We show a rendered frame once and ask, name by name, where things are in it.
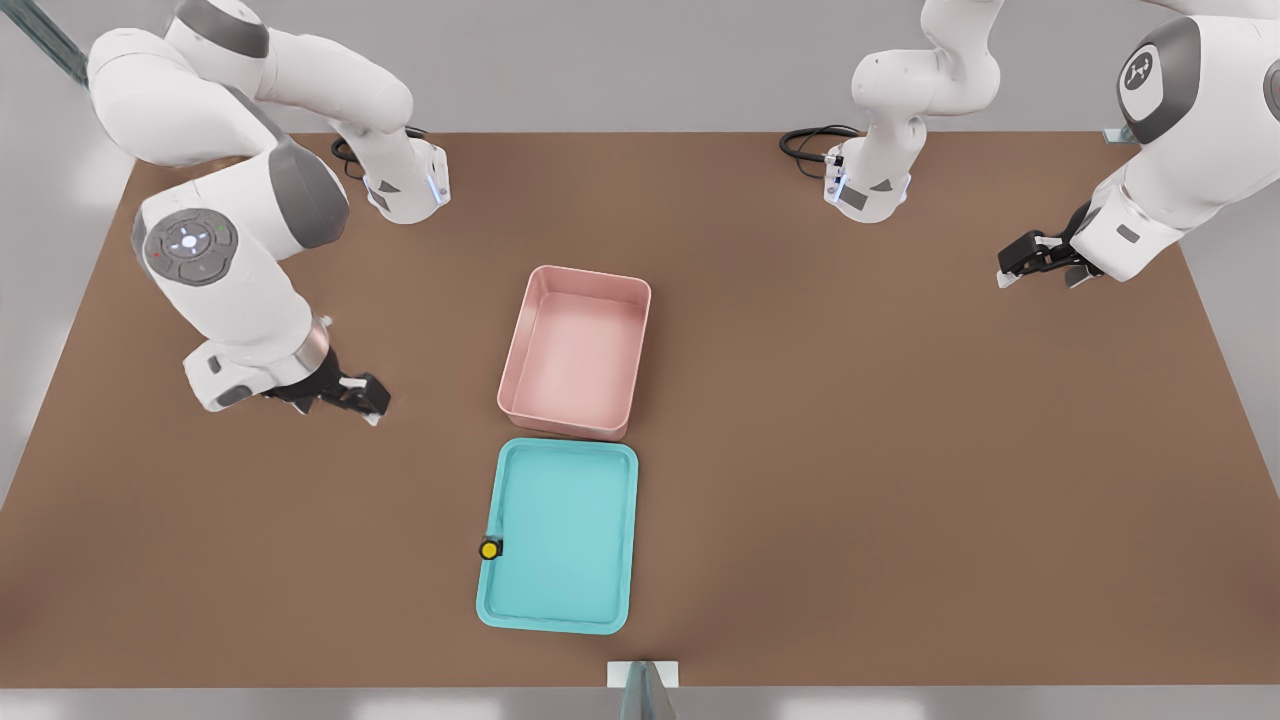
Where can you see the yellow button with black base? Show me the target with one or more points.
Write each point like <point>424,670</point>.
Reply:
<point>489,549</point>

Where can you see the pink plastic box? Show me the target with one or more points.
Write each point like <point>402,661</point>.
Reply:
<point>575,352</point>

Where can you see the pale blue-green tray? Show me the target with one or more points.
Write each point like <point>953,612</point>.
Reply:
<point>560,535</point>

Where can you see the silver frame post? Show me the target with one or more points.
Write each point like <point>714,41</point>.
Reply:
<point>50,38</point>
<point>642,688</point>
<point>1120,136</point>

